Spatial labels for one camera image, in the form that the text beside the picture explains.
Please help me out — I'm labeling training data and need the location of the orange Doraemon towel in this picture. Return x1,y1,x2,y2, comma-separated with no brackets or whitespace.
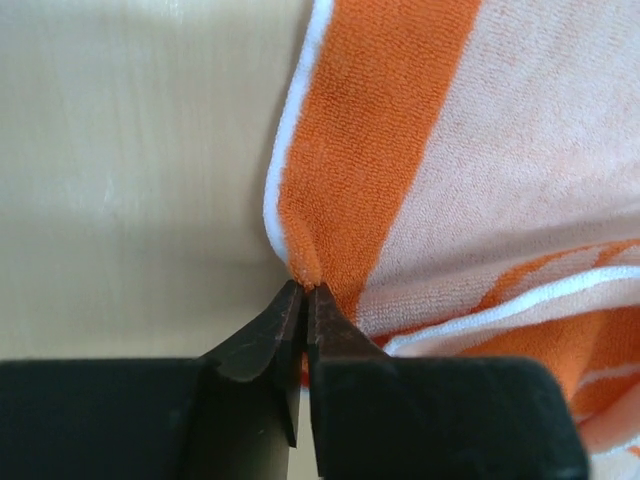
263,1,639,479

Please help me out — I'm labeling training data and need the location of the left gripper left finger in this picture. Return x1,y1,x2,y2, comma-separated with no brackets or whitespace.
184,281,303,479

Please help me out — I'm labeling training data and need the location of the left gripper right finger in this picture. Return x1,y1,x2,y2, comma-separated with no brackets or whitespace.
307,284,400,479

